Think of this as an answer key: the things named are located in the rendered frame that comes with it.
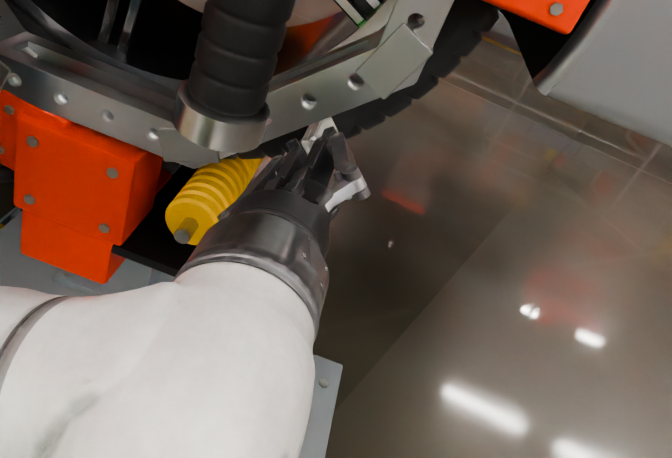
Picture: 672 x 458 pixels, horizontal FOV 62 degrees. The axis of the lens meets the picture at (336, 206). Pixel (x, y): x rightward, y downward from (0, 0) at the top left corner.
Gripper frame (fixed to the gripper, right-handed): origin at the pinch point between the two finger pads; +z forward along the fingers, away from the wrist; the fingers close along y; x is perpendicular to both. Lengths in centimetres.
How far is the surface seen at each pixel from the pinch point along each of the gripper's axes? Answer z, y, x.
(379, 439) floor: 19, -24, -66
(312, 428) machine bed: 10, -28, -50
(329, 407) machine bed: 15, -27, -52
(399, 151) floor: 141, -27, -63
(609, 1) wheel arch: 4.9, 27.8, 0.7
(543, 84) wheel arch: 5.1, 20.8, -4.6
